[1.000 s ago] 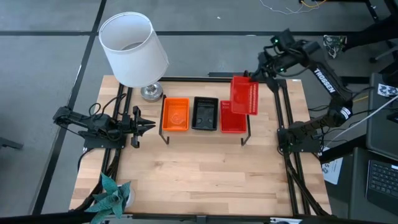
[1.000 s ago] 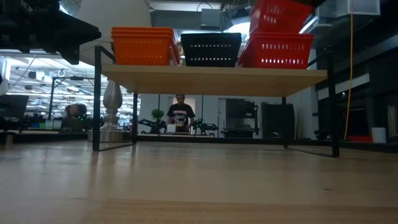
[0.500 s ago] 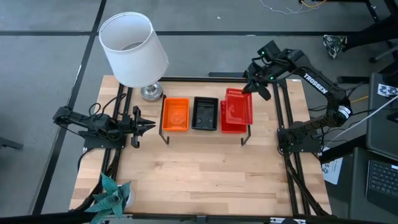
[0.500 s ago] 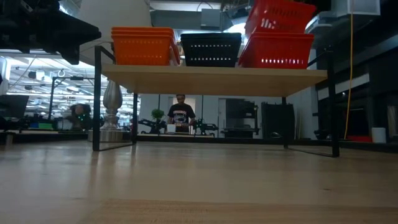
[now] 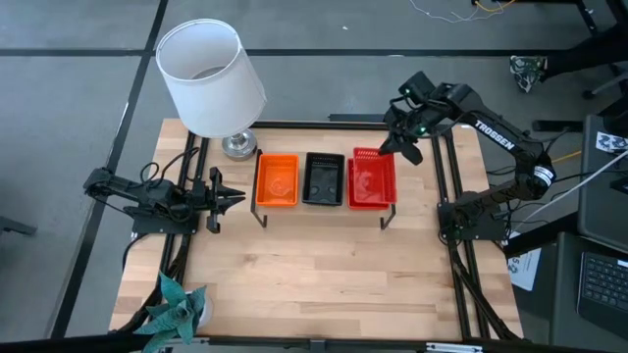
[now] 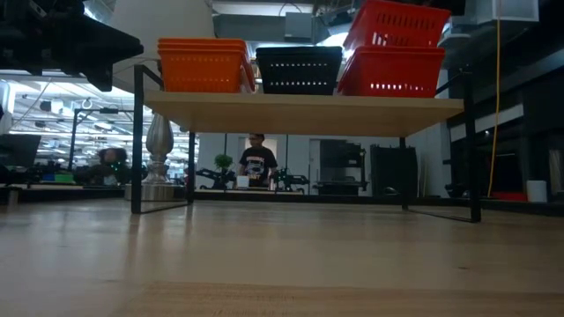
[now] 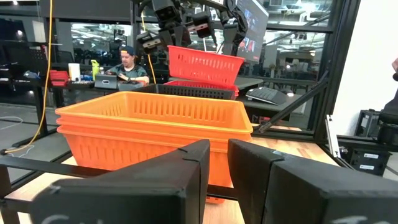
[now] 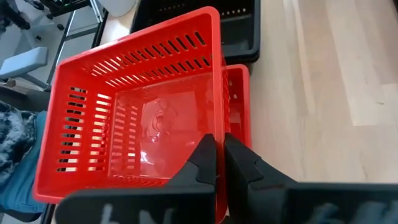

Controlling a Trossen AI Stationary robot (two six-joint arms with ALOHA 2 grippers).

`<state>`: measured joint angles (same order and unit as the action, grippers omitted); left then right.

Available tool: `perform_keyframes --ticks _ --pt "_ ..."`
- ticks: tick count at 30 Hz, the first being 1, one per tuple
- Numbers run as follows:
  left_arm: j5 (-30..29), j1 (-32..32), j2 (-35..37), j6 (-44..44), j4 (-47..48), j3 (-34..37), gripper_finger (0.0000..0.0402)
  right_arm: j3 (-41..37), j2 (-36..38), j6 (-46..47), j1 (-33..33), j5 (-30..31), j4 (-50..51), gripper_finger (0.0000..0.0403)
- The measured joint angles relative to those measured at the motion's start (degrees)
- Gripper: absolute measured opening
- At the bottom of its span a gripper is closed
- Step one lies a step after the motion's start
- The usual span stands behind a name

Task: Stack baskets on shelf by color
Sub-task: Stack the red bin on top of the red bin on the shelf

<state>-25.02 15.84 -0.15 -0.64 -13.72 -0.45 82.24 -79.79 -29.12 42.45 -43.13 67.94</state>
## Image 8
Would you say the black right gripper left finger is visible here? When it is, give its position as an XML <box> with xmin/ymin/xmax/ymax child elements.
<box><xmin>55</xmin><ymin>133</ymin><xmax>218</xmax><ymax>224</ymax></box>

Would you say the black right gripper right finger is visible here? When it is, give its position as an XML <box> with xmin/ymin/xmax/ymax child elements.
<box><xmin>223</xmin><ymin>133</ymin><xmax>398</xmax><ymax>224</ymax></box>

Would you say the red slotted plastic basket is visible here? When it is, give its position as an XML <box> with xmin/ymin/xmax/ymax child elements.
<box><xmin>32</xmin><ymin>6</ymin><xmax>229</xmax><ymax>224</ymax></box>
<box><xmin>223</xmin><ymin>63</ymin><xmax>252</xmax><ymax>149</ymax></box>

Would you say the black slotted plastic basket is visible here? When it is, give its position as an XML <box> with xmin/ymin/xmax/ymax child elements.
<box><xmin>222</xmin><ymin>51</ymin><xmax>261</xmax><ymax>65</ymax></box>
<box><xmin>130</xmin><ymin>0</ymin><xmax>261</xmax><ymax>60</ymax></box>

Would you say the person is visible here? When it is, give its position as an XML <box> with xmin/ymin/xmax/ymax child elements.
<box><xmin>0</xmin><ymin>101</ymin><xmax>49</xmax><ymax>218</ymax></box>

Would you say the grey padded seat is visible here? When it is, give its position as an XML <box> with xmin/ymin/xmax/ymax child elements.
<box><xmin>0</xmin><ymin>46</ymin><xmax>50</xmax><ymax>91</ymax></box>

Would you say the black office chair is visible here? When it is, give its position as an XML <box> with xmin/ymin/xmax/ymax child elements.
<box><xmin>0</xmin><ymin>0</ymin><xmax>66</xmax><ymax>41</ymax></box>

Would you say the black metal desk frame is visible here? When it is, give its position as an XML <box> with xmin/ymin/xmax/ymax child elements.
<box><xmin>40</xmin><ymin>0</ymin><xmax>109</xmax><ymax>93</ymax></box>

